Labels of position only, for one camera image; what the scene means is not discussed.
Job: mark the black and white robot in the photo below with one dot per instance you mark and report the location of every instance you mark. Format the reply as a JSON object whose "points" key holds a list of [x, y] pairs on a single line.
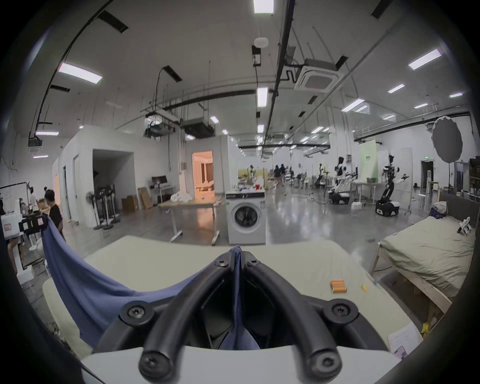
{"points": [[339, 187], [388, 195]]}

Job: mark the desk with monitor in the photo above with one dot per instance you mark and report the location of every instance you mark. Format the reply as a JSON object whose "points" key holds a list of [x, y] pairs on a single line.
{"points": [[162, 185]]}

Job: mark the grey umbrella studio lamp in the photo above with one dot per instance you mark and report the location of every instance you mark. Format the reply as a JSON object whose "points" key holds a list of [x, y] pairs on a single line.
{"points": [[446, 140]]}

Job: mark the orange battery pack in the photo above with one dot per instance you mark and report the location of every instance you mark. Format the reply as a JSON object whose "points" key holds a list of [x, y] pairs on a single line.
{"points": [[338, 286]]}

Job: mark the dark blue garment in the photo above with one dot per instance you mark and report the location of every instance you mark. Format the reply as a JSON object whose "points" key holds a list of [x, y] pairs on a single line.
{"points": [[435, 214]]}

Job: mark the bed with pale green sheet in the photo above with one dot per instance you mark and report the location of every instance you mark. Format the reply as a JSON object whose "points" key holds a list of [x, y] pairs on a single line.
{"points": [[157, 258]]}

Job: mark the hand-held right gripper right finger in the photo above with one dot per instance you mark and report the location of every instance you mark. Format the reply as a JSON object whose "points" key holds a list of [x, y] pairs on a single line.
{"points": [[300, 318]]}

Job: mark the white washing machine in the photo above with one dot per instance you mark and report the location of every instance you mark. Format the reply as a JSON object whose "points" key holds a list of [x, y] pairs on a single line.
{"points": [[245, 219]]}

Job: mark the dark grey padded headboard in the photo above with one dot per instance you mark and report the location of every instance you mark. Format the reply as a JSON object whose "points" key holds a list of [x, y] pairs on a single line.
{"points": [[459, 208]]}

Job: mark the wooden bed with beige sheet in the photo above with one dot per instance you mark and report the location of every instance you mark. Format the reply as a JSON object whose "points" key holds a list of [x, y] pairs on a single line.
{"points": [[427, 247]]}

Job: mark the wooden table with white cloths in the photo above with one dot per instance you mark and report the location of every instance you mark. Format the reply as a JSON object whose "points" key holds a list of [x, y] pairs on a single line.
{"points": [[189, 204]]}

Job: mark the black floor fan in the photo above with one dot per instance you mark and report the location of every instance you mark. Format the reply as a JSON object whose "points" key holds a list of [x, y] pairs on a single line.
{"points": [[90, 197]]}

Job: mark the white round stool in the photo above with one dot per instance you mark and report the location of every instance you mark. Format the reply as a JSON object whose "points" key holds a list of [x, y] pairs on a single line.
{"points": [[422, 199]]}

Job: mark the group of people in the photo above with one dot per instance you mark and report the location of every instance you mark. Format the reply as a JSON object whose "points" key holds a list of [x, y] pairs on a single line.
{"points": [[279, 174]]}

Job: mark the spare white gripper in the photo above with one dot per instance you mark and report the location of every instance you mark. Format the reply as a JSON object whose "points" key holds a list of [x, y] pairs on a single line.
{"points": [[464, 227]]}

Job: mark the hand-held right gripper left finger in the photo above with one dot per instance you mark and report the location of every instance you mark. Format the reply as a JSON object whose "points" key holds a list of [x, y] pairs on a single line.
{"points": [[176, 318]]}

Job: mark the white paper sheet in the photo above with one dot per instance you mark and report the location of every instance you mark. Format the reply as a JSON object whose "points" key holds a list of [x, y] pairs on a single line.
{"points": [[405, 337]]}

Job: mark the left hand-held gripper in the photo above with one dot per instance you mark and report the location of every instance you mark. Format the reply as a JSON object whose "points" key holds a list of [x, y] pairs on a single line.
{"points": [[9, 225]]}

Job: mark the grey pillow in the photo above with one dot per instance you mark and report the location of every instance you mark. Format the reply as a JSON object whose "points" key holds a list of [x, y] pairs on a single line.
{"points": [[441, 206]]}

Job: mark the brown carton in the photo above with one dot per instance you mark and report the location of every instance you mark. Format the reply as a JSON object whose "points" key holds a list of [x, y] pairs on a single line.
{"points": [[129, 204], [144, 197]]}

